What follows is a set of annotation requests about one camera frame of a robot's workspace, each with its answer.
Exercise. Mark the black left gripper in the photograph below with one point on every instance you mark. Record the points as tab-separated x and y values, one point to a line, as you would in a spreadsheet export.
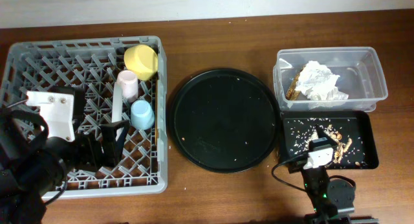
92	149

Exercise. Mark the grey round plate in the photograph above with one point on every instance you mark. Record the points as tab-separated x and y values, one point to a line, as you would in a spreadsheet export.
117	104

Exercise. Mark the blue plastic cup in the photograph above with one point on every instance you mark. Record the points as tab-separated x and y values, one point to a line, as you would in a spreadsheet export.
142	115

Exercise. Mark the pink plastic cup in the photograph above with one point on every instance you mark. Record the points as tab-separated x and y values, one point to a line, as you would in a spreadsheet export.
128	81

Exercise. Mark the wooden chopstick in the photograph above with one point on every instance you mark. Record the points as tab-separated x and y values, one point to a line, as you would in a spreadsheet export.
156	114

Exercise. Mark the yellow bowl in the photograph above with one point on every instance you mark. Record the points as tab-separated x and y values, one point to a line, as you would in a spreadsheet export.
141	60

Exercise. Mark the brown snack wrapper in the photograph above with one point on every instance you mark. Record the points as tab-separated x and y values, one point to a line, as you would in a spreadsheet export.
292	93

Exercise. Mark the white paper napkin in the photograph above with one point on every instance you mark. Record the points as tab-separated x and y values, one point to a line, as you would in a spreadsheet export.
318	83

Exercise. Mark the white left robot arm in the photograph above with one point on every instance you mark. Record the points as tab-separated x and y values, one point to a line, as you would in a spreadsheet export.
33	163

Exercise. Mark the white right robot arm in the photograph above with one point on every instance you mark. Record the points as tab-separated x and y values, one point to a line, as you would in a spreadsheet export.
331	196

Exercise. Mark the grey dishwasher rack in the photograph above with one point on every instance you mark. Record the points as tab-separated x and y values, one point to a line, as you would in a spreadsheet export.
93	65

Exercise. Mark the black round tray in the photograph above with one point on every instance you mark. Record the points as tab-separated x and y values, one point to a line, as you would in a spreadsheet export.
224	120

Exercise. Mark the clear plastic bin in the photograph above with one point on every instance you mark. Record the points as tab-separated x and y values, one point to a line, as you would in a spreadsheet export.
360	76

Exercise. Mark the food scraps and rice pile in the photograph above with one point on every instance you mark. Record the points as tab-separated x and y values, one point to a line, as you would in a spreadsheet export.
301	132

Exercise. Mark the black rectangular tray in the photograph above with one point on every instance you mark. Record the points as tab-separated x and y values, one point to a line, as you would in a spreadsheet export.
360	126

